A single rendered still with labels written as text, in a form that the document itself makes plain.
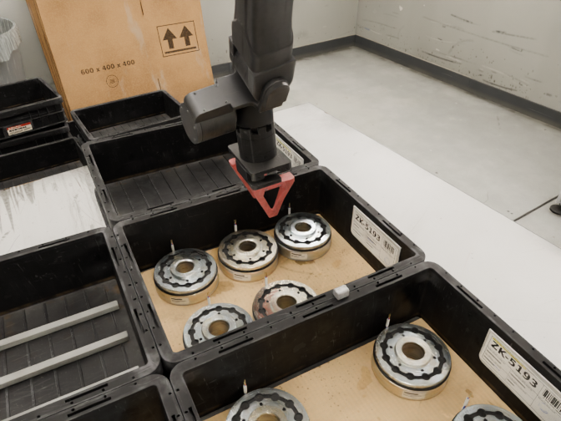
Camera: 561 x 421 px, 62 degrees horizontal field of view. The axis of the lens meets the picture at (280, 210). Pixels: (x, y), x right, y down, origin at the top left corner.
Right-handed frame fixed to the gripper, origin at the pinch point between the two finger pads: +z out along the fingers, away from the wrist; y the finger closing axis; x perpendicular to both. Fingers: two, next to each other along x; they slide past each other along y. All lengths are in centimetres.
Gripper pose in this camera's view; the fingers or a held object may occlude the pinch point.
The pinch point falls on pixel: (264, 202)
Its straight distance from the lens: 76.7
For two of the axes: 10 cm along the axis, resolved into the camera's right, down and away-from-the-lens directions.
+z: 0.8, 8.0, 5.9
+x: 9.0, -3.1, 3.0
